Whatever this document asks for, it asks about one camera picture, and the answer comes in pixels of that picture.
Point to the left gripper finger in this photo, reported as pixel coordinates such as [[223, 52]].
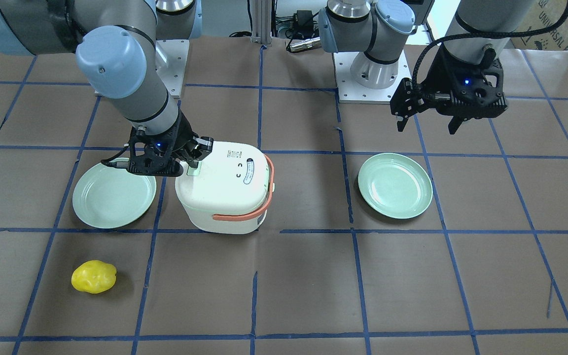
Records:
[[456, 122], [406, 102]]

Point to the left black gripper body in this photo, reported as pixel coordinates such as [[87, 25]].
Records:
[[438, 72]]

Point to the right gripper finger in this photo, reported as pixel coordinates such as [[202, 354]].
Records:
[[196, 150]]

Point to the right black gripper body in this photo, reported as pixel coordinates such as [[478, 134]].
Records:
[[186, 136]]

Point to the cream rice cooker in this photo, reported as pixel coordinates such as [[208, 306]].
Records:
[[230, 191]]

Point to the green plate near left arm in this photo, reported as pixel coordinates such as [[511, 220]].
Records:
[[395, 185]]

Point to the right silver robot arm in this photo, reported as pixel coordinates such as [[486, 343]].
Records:
[[35, 27]]

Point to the green plate near right arm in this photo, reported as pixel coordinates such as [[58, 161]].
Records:
[[108, 198]]

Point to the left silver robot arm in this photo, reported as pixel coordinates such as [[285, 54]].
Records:
[[380, 29]]

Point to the yellow toy fruit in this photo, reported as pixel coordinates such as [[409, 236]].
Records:
[[94, 277]]

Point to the brown paper table mat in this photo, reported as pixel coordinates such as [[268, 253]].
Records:
[[484, 270]]

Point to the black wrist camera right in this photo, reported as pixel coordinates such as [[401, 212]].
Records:
[[147, 164]]

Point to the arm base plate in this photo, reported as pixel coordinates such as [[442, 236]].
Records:
[[173, 64], [362, 81]]

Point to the aluminium frame post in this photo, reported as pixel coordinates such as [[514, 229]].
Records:
[[261, 21]]

